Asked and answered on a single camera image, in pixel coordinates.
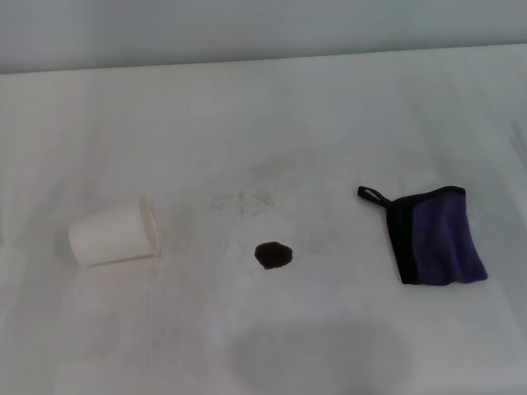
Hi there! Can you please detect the purple rag with black trim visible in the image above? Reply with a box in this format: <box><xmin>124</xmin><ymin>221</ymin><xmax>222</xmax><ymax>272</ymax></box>
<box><xmin>357</xmin><ymin>185</ymin><xmax>490</xmax><ymax>286</ymax></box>

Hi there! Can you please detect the black water stain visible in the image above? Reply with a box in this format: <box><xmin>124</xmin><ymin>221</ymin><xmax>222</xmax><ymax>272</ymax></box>
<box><xmin>254</xmin><ymin>241</ymin><xmax>294</xmax><ymax>271</ymax></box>

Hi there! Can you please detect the white paper cup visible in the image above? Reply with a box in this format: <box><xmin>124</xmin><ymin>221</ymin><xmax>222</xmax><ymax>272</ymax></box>
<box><xmin>68</xmin><ymin>197</ymin><xmax>161</xmax><ymax>267</ymax></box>

